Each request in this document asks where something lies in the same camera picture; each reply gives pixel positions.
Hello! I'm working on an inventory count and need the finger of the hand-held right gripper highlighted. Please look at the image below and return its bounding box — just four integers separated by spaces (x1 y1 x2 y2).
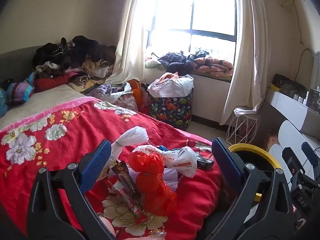
301 142 319 167
282 147 304 173

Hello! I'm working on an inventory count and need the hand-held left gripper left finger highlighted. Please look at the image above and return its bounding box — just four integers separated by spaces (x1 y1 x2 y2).
26 139 117 240

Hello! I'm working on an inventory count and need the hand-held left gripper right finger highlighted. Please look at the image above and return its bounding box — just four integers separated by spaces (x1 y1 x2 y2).
211 137 295 240

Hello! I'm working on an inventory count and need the black snack wrapper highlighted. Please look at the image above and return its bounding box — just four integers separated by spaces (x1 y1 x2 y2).
196 152 215 169

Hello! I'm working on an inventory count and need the yellow-rimmed black bin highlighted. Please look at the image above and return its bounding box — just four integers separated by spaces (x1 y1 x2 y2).
220 144 282 213

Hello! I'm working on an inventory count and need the brown snack wrapper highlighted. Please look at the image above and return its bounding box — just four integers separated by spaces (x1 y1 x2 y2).
111 160 142 200

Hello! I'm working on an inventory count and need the white plastic bag red print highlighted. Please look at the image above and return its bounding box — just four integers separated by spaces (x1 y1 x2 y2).
132 145 198 178

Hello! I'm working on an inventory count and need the red stick snack wrapper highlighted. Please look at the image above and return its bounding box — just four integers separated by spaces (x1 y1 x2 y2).
112 181 148 225

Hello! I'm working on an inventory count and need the lilac foam fruit net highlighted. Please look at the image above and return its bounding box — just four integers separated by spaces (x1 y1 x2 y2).
164 167 184 190

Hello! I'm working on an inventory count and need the blue plastic wrapper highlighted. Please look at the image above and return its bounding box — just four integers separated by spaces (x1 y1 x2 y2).
157 145 180 153

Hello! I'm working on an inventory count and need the person's left hand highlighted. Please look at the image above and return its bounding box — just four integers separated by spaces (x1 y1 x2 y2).
99 215 117 240

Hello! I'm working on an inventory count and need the white chair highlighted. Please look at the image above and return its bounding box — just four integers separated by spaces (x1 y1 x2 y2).
269 120 320 180

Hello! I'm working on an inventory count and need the orange-haired doll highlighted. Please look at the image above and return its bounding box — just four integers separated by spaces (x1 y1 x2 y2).
267 132 278 152

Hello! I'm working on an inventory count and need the red floral blanket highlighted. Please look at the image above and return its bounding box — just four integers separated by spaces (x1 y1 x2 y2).
0 97 223 238

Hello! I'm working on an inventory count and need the white desk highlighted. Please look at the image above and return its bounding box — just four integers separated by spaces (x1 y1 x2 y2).
265 87 320 140

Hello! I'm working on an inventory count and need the cosmetics organizer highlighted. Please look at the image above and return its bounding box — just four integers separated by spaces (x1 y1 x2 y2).
306 87 320 113

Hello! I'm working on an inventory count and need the white cloth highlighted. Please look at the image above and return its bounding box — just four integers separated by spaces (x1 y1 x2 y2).
234 106 260 117

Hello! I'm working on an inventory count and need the pink floral bag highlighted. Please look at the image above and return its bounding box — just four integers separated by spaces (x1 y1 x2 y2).
114 92 138 112

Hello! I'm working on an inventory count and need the dark bag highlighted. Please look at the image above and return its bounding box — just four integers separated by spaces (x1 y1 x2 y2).
272 74 308 98

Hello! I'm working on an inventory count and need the lilac cloth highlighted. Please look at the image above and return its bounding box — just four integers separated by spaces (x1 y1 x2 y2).
95 84 132 100

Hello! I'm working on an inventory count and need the dinosaur print laundry basket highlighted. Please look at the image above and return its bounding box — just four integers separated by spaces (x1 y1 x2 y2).
147 87 194 131

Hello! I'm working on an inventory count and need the beige bed sheet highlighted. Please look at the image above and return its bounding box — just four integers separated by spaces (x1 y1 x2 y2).
0 84 83 130

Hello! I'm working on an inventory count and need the arched mirror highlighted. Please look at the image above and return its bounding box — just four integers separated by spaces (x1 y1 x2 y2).
311 50 320 90

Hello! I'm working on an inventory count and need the orange bag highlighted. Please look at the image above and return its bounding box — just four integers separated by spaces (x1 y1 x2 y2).
127 79 144 108

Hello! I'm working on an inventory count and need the white plastic sack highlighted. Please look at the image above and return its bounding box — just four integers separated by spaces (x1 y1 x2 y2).
147 74 194 98

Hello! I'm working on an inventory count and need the red garment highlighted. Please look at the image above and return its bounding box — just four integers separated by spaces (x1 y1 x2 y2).
34 75 73 93

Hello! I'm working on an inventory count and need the orange patterned quilt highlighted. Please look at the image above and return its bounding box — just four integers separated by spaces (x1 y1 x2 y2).
192 57 234 78

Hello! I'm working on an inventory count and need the blue purple striped bag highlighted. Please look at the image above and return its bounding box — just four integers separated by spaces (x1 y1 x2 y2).
6 72 35 105

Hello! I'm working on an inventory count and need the cream curtain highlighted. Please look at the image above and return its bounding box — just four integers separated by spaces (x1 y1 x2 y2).
105 0 160 85
220 0 270 125

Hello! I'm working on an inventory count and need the dark jacket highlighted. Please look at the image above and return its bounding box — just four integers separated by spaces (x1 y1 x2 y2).
157 52 198 75

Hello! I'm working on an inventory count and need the pile of dark clothes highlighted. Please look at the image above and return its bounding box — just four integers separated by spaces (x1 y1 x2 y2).
32 35 117 85

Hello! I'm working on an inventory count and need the grey headboard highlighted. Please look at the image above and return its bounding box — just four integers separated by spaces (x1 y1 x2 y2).
0 45 40 85

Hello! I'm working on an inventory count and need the window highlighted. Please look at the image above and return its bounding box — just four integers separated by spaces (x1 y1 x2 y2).
147 0 238 55

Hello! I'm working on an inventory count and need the white wire stool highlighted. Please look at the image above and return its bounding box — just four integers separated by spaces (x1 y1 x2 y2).
226 106 260 145

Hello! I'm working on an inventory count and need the grey cable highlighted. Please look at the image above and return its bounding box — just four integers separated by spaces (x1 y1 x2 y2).
295 47 313 80

